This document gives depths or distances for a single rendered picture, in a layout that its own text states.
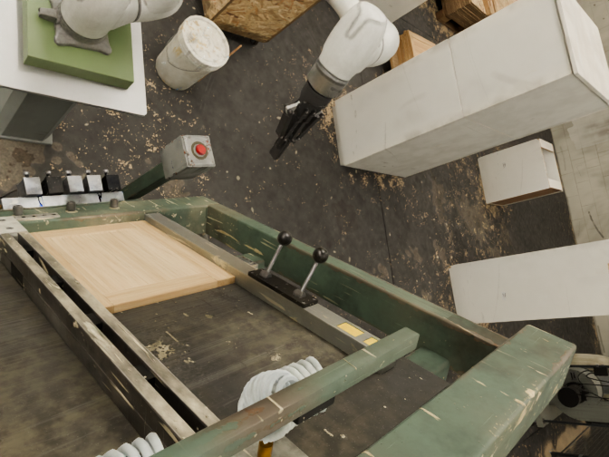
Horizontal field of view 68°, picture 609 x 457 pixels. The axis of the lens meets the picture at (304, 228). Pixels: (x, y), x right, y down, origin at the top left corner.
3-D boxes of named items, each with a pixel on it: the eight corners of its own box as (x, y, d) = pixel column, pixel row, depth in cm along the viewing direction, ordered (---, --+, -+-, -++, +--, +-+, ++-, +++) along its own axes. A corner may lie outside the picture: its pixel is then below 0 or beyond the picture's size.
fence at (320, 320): (158, 224, 152) (159, 212, 151) (394, 366, 92) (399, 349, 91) (144, 225, 149) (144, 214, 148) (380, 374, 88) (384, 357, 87)
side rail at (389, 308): (218, 231, 172) (220, 203, 169) (507, 385, 102) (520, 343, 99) (205, 233, 168) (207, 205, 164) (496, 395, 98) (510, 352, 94)
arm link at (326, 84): (356, 83, 108) (342, 103, 112) (337, 59, 112) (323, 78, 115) (331, 78, 102) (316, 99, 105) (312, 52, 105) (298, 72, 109)
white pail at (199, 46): (197, 56, 291) (239, 17, 258) (200, 100, 286) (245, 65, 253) (149, 41, 269) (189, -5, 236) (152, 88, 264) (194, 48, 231)
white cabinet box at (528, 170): (493, 162, 590) (552, 144, 540) (501, 206, 581) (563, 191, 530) (477, 158, 559) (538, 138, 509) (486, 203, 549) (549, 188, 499)
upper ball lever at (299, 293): (295, 297, 108) (322, 247, 109) (307, 305, 105) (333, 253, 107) (286, 294, 105) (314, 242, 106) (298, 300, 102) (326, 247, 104)
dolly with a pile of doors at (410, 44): (411, 58, 494) (437, 44, 473) (420, 102, 486) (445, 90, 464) (377, 40, 452) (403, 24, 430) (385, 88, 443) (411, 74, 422)
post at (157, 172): (107, 204, 231) (179, 158, 179) (110, 216, 231) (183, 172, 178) (95, 205, 227) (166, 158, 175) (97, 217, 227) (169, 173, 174)
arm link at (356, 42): (341, 86, 102) (363, 80, 112) (385, 25, 93) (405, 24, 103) (307, 53, 103) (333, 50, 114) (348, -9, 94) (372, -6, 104)
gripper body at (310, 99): (316, 95, 106) (295, 125, 111) (340, 100, 112) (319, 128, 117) (301, 74, 109) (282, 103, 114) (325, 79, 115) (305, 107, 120)
